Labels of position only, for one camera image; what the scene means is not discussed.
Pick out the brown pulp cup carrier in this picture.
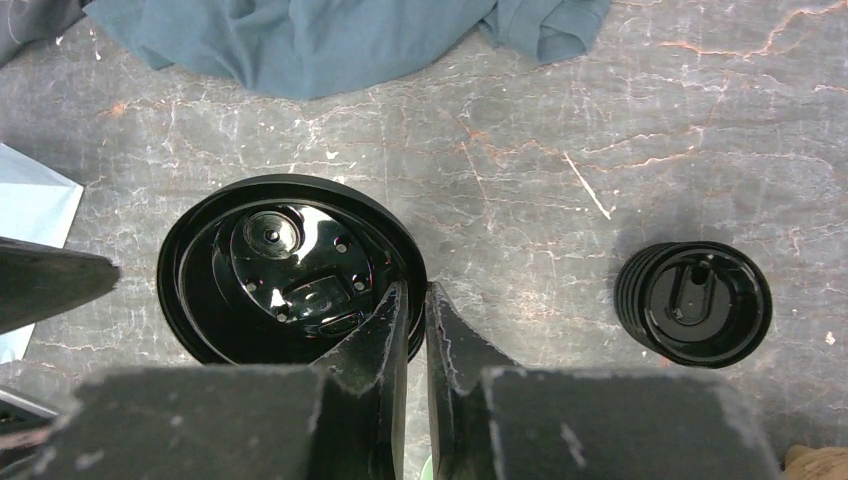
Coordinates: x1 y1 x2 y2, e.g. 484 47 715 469
784 444 848 480

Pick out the black plastic cup lid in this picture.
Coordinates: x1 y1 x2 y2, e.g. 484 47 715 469
156 174 427 364

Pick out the stack of black lids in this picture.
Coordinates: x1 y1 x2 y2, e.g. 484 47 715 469
613 241 773 369

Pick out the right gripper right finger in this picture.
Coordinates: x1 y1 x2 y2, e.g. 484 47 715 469
424 282 781 479

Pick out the light blue paper bag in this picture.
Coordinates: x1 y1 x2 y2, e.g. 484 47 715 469
0 142 85 366

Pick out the blue-grey cloth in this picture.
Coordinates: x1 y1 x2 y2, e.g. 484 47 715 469
85 0 610 100

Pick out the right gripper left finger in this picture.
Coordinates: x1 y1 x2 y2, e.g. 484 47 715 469
13 281 410 479

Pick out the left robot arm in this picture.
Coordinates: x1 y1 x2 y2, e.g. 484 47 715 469
1 237 121 334

